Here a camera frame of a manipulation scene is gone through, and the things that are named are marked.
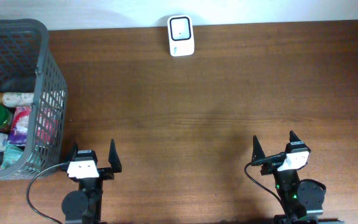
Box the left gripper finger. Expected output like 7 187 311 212
108 139 122 173
65 142 78 162

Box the red purple tissue pack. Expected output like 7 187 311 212
7 106 58 147

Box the white bamboo print tube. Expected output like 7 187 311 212
0 90 65 110

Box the teal wet wipes pouch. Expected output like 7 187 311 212
0 144 23 170

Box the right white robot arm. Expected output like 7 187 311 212
244 131 342 224

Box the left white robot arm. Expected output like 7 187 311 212
62 140 122 224

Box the white barcode scanner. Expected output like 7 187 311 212
167 15 195 57

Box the grey plastic mesh basket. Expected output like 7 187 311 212
0 19 68 180

